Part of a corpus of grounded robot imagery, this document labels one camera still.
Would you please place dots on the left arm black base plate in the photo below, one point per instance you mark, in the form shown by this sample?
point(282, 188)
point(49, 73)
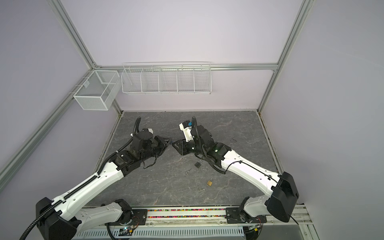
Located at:
point(138, 217)

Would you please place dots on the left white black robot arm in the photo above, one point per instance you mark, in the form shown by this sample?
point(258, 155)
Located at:
point(114, 168)

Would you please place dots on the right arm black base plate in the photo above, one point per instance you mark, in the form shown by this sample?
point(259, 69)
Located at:
point(236, 216)

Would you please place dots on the white mesh box basket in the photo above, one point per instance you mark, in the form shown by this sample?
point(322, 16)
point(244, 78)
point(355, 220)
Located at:
point(99, 90)

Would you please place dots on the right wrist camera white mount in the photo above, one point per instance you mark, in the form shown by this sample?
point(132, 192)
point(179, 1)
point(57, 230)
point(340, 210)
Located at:
point(186, 128)

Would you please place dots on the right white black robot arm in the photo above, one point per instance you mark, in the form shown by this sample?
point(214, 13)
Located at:
point(280, 193)

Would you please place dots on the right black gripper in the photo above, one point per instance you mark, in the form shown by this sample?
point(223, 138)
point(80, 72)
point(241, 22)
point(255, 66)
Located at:
point(184, 149)

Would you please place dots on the dark grey padlock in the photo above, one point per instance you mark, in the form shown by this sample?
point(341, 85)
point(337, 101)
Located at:
point(198, 164)

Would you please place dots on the white wire shelf basket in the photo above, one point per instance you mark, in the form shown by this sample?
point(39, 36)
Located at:
point(167, 78)

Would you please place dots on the white vented cable duct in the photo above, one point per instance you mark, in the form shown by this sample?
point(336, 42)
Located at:
point(176, 233)

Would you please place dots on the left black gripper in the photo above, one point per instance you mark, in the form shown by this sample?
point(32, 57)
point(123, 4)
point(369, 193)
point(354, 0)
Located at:
point(162, 143)

